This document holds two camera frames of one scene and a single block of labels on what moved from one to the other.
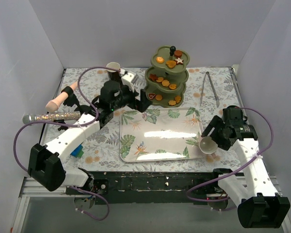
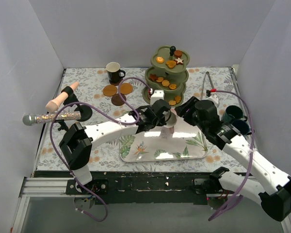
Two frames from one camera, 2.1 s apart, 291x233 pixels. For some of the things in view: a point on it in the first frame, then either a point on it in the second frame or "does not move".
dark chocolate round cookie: [178, 54] does not move
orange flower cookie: [171, 102] does not move
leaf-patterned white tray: [161, 134] does not move
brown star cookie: [153, 76] does not move
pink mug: [208, 145] → [170, 119]
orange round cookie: [165, 83] does not move
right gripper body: [215, 129] → [184, 110]
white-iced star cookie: [179, 61] does not move
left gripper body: [137, 103] → [167, 112]
